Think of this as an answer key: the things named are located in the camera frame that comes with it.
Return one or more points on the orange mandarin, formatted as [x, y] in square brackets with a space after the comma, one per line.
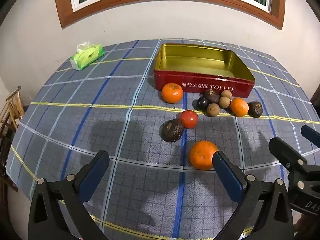
[172, 93]
[201, 155]
[239, 107]

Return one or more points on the brown longan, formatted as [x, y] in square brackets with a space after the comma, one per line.
[213, 110]
[224, 102]
[226, 94]

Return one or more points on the wrinkled dark passion fruit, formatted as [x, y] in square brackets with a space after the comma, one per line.
[255, 109]
[172, 130]
[210, 95]

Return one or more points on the red and gold tin box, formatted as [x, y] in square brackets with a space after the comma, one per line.
[202, 62]

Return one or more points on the red tomato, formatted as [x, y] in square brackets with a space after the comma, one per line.
[189, 119]

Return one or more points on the blue plaid tablecloth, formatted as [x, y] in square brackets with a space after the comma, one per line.
[100, 120]

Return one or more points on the dark purple plum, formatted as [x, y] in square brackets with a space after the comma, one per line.
[202, 104]

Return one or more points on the bamboo chair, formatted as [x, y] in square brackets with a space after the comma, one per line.
[11, 115]

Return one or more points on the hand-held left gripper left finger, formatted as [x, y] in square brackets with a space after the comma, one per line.
[90, 180]

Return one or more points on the green tissue pack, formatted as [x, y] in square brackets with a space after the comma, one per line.
[86, 56]

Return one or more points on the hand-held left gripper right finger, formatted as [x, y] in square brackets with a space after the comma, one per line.
[227, 172]

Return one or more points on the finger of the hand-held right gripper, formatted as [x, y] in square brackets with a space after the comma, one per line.
[282, 150]
[311, 133]

